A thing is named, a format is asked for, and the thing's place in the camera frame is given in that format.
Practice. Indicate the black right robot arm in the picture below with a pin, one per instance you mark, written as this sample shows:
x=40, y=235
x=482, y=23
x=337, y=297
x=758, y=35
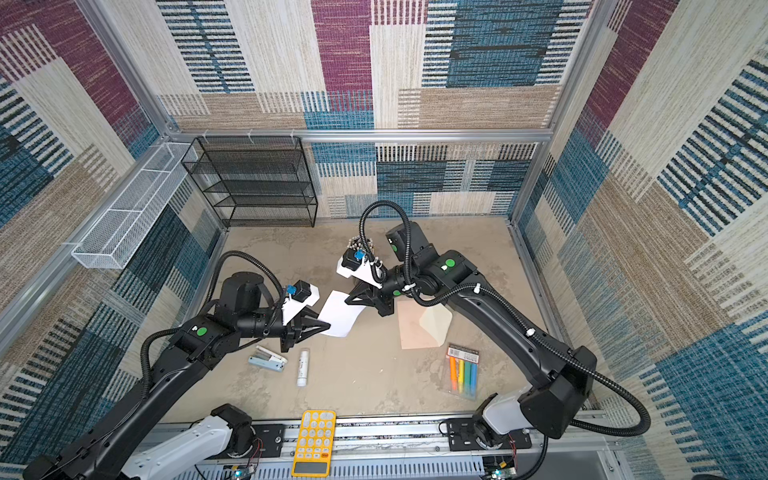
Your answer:
x=560, y=377

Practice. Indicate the pack of coloured highlighters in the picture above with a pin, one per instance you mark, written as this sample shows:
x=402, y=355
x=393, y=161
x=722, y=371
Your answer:
x=462, y=371

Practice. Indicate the yellow calculator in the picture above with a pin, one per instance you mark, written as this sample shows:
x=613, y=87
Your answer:
x=314, y=446

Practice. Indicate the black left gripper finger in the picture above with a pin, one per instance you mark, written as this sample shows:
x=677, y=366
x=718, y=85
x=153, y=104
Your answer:
x=289, y=338
x=307, y=323

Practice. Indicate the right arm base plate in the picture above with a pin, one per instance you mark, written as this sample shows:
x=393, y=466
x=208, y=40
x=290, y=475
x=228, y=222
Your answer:
x=462, y=436

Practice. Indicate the white paper letter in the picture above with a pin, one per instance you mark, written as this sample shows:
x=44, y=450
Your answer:
x=339, y=315

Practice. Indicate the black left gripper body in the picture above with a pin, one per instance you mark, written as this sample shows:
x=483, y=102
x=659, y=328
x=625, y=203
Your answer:
x=269, y=324

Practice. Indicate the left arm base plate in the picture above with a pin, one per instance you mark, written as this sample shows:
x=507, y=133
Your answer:
x=269, y=439

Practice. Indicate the metal cup of pencils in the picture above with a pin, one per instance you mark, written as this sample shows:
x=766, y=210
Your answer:
x=357, y=244

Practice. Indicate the white glue stick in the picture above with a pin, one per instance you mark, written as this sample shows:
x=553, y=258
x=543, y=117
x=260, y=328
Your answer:
x=303, y=368

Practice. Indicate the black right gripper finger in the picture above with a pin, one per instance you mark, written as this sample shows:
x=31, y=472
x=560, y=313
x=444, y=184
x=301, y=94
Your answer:
x=384, y=304
x=363, y=294

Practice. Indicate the light blue stapler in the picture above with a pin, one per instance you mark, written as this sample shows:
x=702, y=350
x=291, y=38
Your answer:
x=267, y=359

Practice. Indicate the black wire shelf rack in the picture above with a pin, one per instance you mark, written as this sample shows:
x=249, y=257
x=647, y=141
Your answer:
x=254, y=181

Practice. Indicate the aluminium front rail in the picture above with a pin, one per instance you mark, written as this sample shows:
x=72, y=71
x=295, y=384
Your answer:
x=369, y=435

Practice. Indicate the white wire mesh basket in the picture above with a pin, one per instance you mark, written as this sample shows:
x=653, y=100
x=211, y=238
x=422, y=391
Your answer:
x=118, y=233

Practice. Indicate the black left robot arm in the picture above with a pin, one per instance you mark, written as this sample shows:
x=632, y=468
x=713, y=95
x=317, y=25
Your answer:
x=252, y=306

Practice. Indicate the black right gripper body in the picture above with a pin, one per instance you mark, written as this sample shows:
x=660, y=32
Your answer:
x=395, y=281

